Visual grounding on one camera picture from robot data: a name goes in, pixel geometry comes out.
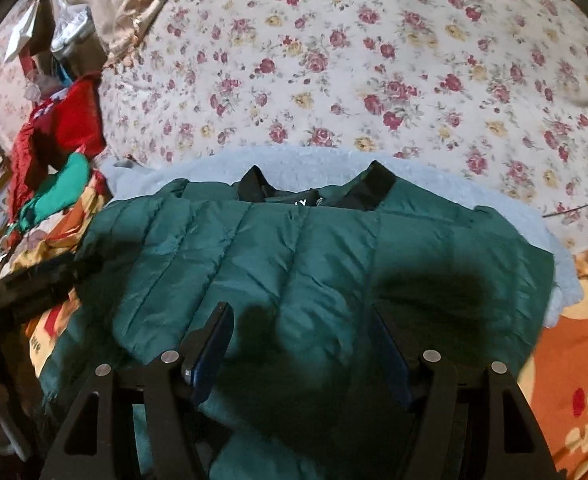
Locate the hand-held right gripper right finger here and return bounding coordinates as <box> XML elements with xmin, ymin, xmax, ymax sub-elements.
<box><xmin>371</xmin><ymin>305</ymin><xmax>559</xmax><ymax>480</ymax></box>

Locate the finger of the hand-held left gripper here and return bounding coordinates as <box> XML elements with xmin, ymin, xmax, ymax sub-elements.
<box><xmin>0</xmin><ymin>252</ymin><xmax>79</xmax><ymax>313</ymax></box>

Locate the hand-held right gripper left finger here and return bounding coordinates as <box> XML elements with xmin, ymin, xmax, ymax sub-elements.
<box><xmin>39</xmin><ymin>302</ymin><xmax>235</xmax><ymax>480</ymax></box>

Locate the dark green puffer jacket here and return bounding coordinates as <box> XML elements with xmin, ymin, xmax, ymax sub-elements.
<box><xmin>36</xmin><ymin>160</ymin><xmax>557</xmax><ymax>480</ymax></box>

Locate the teal garment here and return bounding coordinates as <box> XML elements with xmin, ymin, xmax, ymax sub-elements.
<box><xmin>15</xmin><ymin>152</ymin><xmax>96</xmax><ymax>235</ymax></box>

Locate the red garment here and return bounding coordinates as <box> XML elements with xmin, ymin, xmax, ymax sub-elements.
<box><xmin>8</xmin><ymin>74</ymin><xmax>109</xmax><ymax>223</ymax></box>

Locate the red and yellow printed blanket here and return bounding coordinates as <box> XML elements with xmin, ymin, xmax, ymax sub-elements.
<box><xmin>0</xmin><ymin>170</ymin><xmax>588</xmax><ymax>480</ymax></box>

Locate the white paper bag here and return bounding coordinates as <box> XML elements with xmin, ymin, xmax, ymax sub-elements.
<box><xmin>3</xmin><ymin>0</ymin><xmax>39</xmax><ymax>64</ymax></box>

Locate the clear plastic bag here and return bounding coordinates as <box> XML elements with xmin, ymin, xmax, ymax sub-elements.
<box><xmin>50</xmin><ymin>0</ymin><xmax>97</xmax><ymax>77</ymax></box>

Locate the floral bed sheet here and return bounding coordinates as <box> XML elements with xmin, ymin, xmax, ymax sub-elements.
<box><xmin>96</xmin><ymin>0</ymin><xmax>588</xmax><ymax>257</ymax></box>

